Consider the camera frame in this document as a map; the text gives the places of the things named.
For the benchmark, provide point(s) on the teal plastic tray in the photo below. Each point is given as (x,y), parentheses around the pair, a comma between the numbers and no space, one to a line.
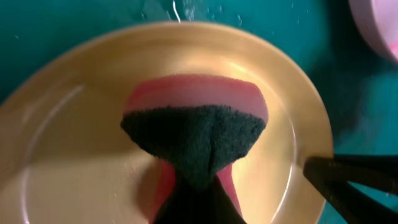
(357,87)

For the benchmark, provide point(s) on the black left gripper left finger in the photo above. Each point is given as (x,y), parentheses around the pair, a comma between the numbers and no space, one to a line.
(179,205)

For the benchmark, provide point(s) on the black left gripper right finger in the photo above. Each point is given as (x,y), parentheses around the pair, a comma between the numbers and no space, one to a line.
(215,206)

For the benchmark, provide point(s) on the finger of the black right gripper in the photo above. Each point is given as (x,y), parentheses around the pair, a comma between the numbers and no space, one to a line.
(377,162)
(333,180)

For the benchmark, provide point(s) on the yellow plate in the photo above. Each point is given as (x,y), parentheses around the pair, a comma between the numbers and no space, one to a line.
(65,158)

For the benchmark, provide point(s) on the white plate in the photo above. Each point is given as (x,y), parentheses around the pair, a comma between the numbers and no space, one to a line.
(376,21)

